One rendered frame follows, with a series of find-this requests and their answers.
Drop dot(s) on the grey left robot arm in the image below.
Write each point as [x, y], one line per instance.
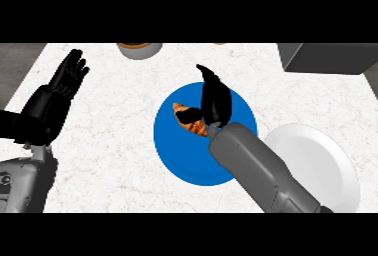
[23, 180]

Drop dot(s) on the small tan object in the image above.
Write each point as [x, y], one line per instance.
[218, 43]

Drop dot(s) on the grey bowl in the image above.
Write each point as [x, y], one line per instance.
[139, 50]

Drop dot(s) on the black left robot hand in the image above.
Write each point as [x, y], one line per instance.
[46, 106]

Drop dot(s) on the blue plate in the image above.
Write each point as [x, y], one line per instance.
[181, 150]

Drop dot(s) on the white plate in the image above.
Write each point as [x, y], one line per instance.
[319, 163]

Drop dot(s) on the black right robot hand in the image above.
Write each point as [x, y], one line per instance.
[215, 100]

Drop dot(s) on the brown croissant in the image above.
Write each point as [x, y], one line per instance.
[196, 127]

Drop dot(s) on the dark grey box appliance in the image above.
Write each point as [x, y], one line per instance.
[326, 57]

